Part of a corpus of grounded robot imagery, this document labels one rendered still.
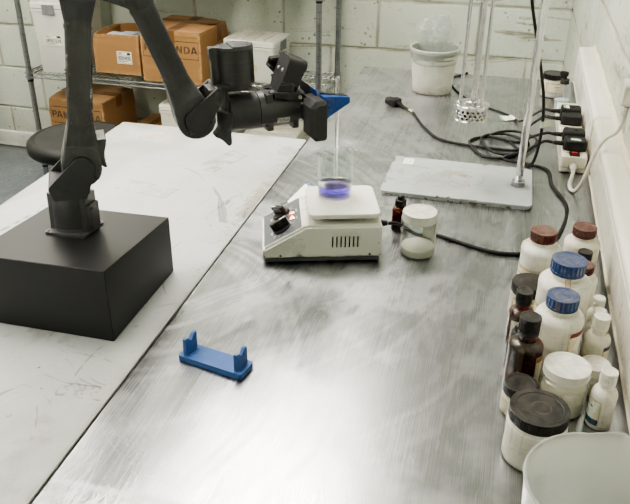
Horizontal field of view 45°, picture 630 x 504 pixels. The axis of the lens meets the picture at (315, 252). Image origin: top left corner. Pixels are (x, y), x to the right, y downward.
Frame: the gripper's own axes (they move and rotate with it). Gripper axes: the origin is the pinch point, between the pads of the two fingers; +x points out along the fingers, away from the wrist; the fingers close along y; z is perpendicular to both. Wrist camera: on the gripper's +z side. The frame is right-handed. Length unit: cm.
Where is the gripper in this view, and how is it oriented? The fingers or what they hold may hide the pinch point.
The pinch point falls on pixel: (328, 101)
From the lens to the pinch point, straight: 123.3
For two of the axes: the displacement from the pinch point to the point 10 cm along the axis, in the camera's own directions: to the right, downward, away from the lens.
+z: 0.0, -8.8, -4.8
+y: -3.7, -4.4, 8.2
